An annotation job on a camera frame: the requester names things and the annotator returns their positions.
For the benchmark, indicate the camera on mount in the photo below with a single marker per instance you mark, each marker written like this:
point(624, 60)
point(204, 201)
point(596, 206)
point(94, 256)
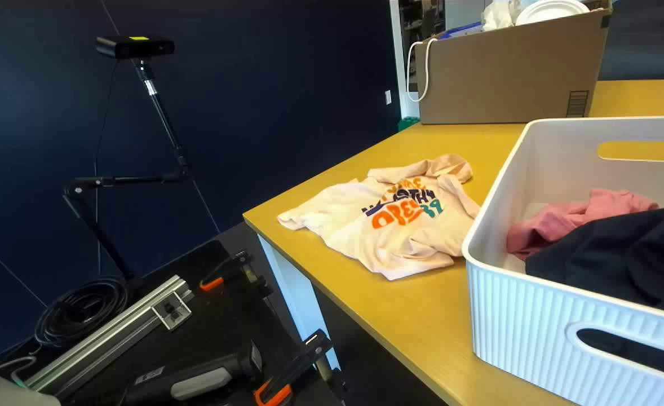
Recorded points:
point(134, 46)

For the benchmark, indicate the brown cardboard box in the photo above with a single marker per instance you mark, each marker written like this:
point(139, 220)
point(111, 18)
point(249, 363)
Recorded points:
point(507, 79)

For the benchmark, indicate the green bin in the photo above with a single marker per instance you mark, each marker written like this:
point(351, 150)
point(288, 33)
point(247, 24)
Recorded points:
point(408, 123)

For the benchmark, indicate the white wall switch plate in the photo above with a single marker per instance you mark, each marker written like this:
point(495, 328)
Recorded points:
point(388, 97)

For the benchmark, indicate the stack of white paper plates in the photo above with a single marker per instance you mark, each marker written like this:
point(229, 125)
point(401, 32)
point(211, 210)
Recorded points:
point(552, 10)

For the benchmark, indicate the blue plastic item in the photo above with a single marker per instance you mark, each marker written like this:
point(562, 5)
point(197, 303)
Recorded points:
point(460, 30)

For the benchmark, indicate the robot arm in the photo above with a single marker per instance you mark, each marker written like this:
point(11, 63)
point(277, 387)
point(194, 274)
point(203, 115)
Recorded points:
point(16, 395)

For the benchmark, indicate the black and grey hand tool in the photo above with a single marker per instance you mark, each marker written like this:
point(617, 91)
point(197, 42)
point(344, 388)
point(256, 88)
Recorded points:
point(197, 379)

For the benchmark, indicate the white ribbed plastic basket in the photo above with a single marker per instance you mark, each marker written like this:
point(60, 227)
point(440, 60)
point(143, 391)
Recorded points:
point(529, 332)

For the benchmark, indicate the white crumpled bag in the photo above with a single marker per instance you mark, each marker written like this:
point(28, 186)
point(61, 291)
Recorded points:
point(500, 14)

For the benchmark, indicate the black clamp with orange trigger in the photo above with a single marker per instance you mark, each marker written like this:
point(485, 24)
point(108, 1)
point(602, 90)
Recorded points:
point(230, 273)
point(292, 369)

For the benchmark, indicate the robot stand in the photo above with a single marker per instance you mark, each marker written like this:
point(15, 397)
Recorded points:
point(219, 327)

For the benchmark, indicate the pink cloth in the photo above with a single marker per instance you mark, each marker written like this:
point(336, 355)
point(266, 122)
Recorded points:
point(557, 223)

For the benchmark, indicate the pink shirt with colourful print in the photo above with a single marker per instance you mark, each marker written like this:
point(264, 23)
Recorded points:
point(366, 237)

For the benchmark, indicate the silver aluminium rail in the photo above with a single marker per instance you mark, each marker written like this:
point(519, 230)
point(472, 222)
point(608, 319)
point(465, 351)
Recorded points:
point(106, 332)

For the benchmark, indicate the dark navy cloth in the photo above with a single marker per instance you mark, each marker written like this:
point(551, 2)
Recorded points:
point(631, 254)

